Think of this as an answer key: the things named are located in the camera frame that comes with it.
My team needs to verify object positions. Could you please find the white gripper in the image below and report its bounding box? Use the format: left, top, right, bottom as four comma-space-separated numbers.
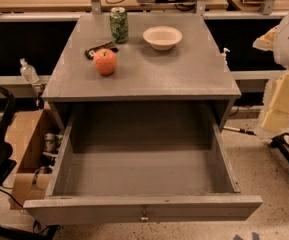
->
261, 73, 289, 132

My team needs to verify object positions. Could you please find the grey top drawer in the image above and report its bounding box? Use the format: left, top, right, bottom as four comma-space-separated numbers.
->
24, 101, 262, 225

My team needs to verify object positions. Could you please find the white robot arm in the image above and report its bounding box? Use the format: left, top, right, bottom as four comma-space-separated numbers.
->
253, 13, 289, 134

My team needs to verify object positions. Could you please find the white pump bottle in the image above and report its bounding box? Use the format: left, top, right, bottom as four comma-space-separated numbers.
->
221, 47, 231, 65

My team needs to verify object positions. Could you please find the white paper bowl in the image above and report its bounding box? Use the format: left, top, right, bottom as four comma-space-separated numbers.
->
143, 26, 183, 51

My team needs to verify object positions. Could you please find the grey wooden cabinet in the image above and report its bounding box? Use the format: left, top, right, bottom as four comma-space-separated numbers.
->
43, 13, 240, 125

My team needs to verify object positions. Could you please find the red apple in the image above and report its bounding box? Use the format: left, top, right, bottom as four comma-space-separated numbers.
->
93, 49, 117, 76

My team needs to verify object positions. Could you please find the green soda can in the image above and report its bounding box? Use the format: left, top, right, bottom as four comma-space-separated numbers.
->
109, 7, 128, 43

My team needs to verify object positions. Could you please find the dark snack bar wrapper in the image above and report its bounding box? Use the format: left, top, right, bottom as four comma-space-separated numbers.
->
84, 42, 119, 60

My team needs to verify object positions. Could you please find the cardboard box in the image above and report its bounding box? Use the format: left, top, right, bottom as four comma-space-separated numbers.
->
8, 109, 59, 210

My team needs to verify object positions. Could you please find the clear plastic bottle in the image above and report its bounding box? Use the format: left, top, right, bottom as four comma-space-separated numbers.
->
20, 58, 39, 84

